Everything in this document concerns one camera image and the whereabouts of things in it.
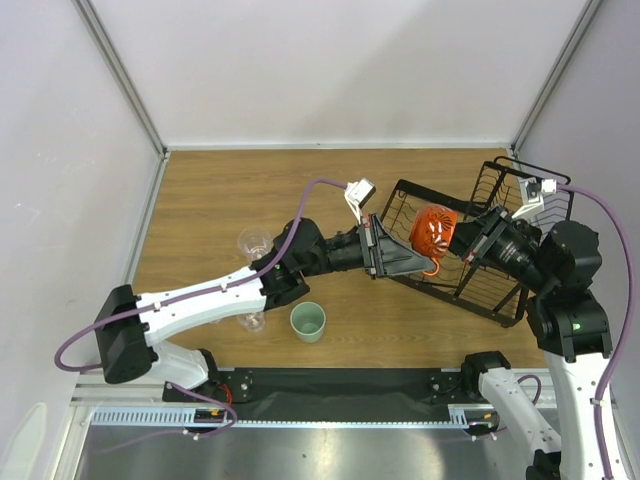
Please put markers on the white cable duct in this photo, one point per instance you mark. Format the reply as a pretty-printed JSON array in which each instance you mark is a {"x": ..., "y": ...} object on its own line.
[{"x": 439, "y": 416}]

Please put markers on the green plastic cup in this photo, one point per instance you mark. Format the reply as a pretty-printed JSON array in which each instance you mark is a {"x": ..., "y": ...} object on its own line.
[{"x": 308, "y": 320}]

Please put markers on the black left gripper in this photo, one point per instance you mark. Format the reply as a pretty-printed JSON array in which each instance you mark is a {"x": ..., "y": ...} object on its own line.
[{"x": 396, "y": 258}]

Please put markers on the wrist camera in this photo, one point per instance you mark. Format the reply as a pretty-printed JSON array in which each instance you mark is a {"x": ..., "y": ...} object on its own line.
[
  {"x": 357, "y": 194},
  {"x": 533, "y": 192}
]

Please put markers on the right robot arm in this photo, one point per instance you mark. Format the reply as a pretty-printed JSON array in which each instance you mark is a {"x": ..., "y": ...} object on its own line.
[{"x": 572, "y": 330}]

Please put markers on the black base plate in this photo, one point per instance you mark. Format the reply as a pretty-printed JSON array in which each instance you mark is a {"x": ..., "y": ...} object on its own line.
[{"x": 336, "y": 387}]

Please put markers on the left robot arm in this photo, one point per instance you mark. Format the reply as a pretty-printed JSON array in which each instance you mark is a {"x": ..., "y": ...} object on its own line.
[{"x": 133, "y": 331}]

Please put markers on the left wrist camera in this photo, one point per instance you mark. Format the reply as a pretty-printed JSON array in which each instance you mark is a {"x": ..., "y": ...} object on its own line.
[{"x": 357, "y": 194}]

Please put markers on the orange black mug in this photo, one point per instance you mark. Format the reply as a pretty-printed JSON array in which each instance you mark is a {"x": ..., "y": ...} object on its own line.
[{"x": 432, "y": 233}]

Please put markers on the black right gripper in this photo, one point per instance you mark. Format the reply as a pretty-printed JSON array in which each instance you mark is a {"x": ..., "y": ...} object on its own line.
[{"x": 484, "y": 235}]

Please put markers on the large clear faceted glass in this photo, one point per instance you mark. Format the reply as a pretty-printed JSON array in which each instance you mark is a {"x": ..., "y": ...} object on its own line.
[{"x": 254, "y": 242}]

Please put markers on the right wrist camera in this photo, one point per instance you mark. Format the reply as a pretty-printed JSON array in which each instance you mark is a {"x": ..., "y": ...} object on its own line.
[{"x": 533, "y": 192}]

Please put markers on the black wire dish rack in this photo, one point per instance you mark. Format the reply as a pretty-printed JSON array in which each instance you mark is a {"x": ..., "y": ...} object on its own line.
[{"x": 490, "y": 289}]

